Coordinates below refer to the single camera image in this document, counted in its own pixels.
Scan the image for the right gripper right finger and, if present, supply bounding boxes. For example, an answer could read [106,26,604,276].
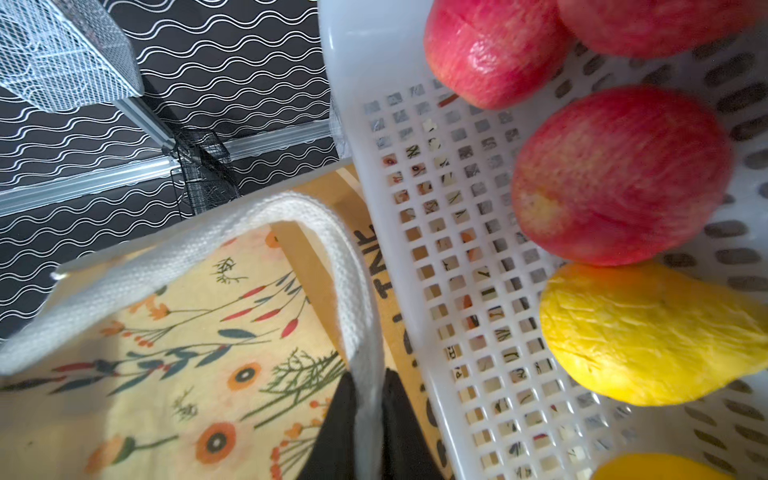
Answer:
[382,369,443,480]

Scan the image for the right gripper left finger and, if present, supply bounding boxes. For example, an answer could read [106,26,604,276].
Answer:
[297,372,357,480]

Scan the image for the cream canvas grocery bag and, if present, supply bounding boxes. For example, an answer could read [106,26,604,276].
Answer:
[0,164,451,480]

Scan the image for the yellow bumpy lemon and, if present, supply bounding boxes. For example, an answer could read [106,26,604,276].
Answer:
[591,453,731,480]

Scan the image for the small yellow lemon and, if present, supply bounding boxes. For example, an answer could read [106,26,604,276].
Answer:
[540,262,767,407]

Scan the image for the white plastic fruit basket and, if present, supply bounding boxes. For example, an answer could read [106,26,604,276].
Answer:
[318,1,767,479]

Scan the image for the red apple middle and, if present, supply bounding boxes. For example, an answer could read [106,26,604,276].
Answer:
[511,86,734,266]

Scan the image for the red apple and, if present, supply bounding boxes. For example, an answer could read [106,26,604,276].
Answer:
[511,86,734,266]
[423,0,575,110]
[558,1,767,43]

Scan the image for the red apple back left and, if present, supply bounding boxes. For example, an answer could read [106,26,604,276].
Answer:
[423,0,575,110]

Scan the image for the red apple right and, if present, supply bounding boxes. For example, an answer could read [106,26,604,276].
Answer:
[558,1,767,43]

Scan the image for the black wire wall basket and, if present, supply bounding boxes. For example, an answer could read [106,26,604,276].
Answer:
[172,127,240,215]

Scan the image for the white wire wall basket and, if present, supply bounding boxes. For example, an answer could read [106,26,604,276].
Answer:
[1,0,144,113]

